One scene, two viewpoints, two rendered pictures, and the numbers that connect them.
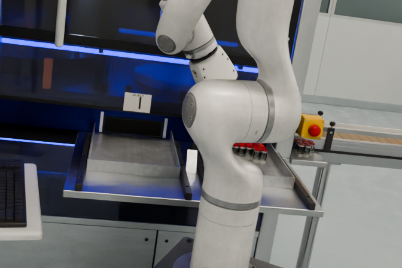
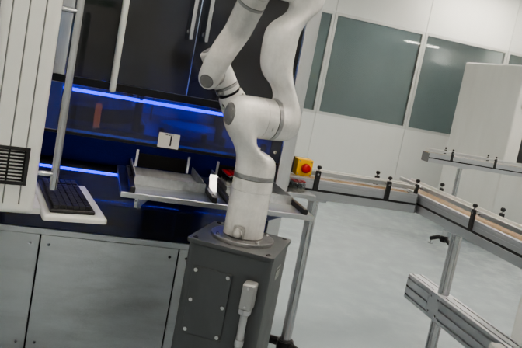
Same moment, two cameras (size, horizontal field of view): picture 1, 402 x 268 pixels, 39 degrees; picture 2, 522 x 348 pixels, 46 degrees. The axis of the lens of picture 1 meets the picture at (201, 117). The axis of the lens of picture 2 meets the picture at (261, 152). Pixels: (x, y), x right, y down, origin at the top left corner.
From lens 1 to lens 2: 75 cm
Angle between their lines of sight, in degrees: 11
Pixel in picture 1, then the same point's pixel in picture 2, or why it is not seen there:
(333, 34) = (318, 130)
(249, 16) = (269, 54)
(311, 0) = (304, 67)
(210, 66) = not seen: hidden behind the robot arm
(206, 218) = (238, 189)
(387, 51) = (368, 147)
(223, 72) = not seen: hidden behind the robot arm
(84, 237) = (117, 253)
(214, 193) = (244, 171)
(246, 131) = (266, 128)
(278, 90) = (286, 103)
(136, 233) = (161, 251)
